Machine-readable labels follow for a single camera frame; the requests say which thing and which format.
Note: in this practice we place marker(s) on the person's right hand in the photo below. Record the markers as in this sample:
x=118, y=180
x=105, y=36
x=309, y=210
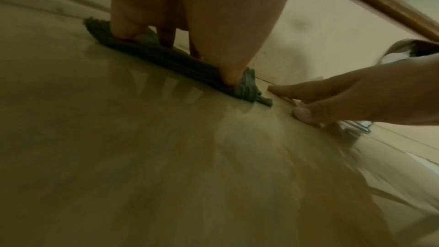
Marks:
x=373, y=96

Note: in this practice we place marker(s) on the grey wrist band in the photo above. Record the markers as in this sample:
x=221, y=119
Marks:
x=404, y=48

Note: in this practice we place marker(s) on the shiny metal object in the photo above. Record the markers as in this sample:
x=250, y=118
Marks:
x=358, y=127

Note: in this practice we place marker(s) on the green cleaning cloth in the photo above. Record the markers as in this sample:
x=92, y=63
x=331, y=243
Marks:
x=178, y=60

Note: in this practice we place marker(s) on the person's left hand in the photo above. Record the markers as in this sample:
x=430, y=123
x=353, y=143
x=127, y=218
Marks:
x=205, y=4

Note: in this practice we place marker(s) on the brown wooden rail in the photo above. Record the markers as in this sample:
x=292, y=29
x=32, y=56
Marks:
x=380, y=2

